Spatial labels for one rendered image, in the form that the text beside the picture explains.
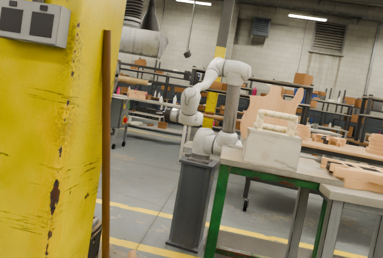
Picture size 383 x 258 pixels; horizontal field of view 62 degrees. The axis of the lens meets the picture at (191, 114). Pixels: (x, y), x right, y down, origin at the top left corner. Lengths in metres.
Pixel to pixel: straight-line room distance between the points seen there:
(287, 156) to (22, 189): 1.23
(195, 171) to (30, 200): 1.81
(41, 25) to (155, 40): 1.05
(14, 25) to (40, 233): 0.48
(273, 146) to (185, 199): 1.14
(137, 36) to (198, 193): 1.35
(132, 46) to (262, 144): 0.86
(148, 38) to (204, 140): 1.07
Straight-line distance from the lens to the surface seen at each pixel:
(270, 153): 1.69
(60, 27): 0.77
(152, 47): 1.76
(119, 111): 2.16
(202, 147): 2.55
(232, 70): 2.37
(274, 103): 2.04
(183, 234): 2.72
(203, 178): 2.54
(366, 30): 14.04
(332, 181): 1.76
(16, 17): 0.82
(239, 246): 2.99
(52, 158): 0.82
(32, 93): 0.84
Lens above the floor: 1.24
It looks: 4 degrees down
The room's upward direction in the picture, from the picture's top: 10 degrees clockwise
